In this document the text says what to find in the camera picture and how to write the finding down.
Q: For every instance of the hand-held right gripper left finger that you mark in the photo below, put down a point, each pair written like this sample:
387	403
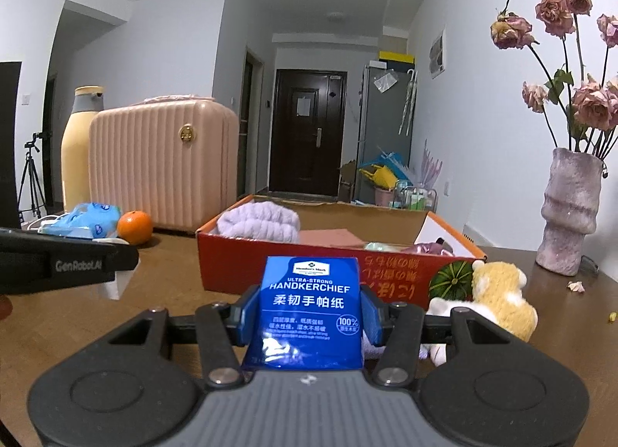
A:
250	316

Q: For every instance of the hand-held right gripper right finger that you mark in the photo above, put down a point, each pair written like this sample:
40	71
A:
372	316

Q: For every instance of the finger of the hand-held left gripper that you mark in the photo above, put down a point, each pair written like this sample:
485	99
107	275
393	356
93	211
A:
62	237

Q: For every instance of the white wedge sponge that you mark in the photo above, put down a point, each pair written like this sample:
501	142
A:
120	283

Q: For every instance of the red cardboard box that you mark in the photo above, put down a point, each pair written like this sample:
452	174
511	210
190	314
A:
231	263

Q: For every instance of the blue handkerchief tissue pack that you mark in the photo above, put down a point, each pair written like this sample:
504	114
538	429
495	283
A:
309	312

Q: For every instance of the purple satin scrunchie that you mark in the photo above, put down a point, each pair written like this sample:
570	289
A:
425	248

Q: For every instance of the purple fluffy towel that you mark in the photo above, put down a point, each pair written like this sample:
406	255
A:
258	222

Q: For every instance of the person's left hand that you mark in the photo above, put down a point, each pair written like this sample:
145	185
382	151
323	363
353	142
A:
4	307

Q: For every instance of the blue printed tissue pack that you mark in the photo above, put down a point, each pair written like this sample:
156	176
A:
99	220

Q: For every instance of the orange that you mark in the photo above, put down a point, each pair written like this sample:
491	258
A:
135	227

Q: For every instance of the yellow thermos bottle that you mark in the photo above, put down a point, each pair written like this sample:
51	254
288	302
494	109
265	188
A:
75	157

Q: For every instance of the black paper bag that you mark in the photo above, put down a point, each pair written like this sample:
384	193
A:
9	147

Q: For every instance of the pink ribbed suitcase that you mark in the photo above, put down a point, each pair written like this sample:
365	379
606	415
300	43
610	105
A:
159	171

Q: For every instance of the pink bucket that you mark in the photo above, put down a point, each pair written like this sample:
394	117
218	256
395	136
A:
384	196

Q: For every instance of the white utility cart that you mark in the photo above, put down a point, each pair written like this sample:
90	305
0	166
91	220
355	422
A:
415	197

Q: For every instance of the white and yellow plush toy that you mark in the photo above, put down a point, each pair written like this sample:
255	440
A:
502	302

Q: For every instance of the brown cardboard box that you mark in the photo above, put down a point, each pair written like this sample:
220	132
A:
347	181

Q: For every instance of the blue and yellow bags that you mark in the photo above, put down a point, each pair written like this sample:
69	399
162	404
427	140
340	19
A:
384	171

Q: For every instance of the purple feather bundle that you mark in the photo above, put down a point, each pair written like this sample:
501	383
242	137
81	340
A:
430	164

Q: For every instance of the dark entrance door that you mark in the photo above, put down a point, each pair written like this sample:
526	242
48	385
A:
309	138

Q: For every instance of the side room door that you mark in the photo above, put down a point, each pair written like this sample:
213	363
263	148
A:
252	123

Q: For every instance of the grey refrigerator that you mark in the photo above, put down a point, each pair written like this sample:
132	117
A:
384	118

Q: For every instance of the fallen rose petal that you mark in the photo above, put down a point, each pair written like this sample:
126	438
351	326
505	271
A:
576	286

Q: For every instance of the white paper notice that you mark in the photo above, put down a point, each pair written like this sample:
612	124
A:
303	107

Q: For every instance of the hanging folded umbrella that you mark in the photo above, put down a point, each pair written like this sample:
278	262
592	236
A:
408	101

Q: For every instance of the purple ceramic vase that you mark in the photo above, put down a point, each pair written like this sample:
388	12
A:
569	215

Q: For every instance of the black eyeglasses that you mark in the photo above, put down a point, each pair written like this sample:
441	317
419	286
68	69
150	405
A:
590	266

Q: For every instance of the clear plastic bag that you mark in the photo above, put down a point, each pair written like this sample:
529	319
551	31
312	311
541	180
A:
385	81

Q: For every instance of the yellow box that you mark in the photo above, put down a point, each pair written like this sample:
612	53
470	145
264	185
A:
397	57

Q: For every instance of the bunch of dried pink roses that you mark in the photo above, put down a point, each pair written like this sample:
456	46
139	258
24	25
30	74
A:
591	104

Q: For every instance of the black camera tripod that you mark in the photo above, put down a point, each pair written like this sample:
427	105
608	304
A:
31	171

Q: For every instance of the white low wall box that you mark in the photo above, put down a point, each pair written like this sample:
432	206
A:
472	235

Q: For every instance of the white wall socket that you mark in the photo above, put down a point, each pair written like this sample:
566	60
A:
447	187

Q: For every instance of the white wall panel box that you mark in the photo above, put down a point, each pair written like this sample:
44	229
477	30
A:
437	55

